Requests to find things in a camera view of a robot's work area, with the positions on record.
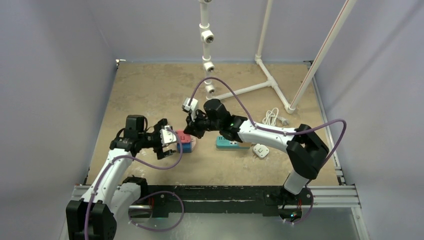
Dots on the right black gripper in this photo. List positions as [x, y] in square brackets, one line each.
[195, 124]

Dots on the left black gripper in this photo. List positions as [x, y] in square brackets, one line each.
[160, 153]

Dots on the round pink power socket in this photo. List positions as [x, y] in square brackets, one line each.
[193, 142]

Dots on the pink square plug adapter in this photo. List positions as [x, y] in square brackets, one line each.
[184, 138]

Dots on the teal power strip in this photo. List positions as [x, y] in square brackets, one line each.
[223, 143]

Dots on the white square wall adapter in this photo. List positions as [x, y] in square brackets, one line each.
[260, 150]

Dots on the blue cube socket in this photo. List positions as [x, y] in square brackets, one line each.
[186, 147]

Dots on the tan cube plug adapter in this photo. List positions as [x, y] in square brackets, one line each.
[244, 145]

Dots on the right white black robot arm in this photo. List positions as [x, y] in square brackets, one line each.
[305, 149]

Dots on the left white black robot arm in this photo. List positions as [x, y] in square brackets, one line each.
[95, 214]

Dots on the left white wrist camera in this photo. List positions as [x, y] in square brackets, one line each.
[167, 136]

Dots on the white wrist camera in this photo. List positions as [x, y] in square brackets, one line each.
[167, 136]
[190, 105]

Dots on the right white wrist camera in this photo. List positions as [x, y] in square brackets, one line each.
[190, 105]

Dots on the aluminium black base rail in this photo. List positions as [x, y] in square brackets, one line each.
[269, 201]

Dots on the white PVC pipe frame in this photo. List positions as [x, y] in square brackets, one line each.
[275, 30]

